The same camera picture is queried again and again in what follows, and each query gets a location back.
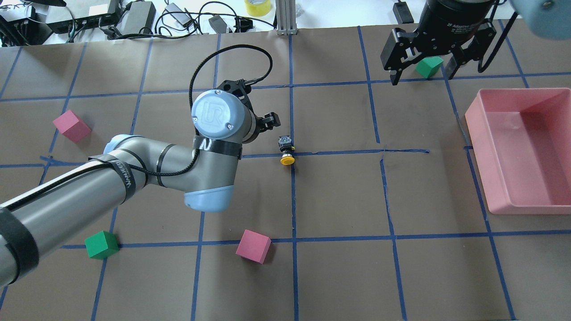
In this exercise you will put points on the aluminium frame post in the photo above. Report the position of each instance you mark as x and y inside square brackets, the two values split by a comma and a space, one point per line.
[285, 15]

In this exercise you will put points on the pink cube far side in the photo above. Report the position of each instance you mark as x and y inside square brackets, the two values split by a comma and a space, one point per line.
[72, 126]

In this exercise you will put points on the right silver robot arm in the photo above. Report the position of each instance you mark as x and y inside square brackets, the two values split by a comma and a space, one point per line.
[548, 19]

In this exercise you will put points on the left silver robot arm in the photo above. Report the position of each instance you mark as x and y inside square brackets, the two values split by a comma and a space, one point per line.
[36, 223]

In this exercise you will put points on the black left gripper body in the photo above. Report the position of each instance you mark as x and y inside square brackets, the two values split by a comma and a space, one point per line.
[269, 120]

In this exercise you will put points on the pink cube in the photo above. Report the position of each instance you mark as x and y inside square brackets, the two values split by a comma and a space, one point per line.
[253, 246]
[72, 126]

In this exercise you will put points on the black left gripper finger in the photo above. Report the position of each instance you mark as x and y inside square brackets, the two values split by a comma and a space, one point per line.
[269, 121]

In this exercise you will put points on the large black power brick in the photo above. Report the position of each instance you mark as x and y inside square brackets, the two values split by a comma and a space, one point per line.
[138, 18]

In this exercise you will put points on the black power adapter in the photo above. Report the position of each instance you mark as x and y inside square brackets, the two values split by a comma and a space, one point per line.
[402, 12]

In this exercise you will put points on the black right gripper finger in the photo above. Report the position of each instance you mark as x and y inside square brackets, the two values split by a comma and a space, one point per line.
[476, 50]
[401, 50]

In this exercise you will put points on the green cube near bin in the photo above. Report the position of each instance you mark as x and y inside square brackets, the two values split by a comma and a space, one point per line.
[428, 66]

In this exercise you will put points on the pink cube centre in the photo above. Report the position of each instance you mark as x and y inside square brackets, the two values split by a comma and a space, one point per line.
[253, 246]

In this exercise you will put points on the green cube far side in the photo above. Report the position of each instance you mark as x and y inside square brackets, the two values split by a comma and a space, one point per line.
[101, 245]

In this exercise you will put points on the pink plastic bin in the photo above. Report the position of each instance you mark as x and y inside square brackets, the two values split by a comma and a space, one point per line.
[522, 142]

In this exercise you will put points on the yellow tape roll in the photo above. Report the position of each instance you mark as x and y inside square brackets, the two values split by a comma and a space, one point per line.
[257, 8]

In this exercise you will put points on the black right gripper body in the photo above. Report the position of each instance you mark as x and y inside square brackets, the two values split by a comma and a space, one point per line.
[450, 18]

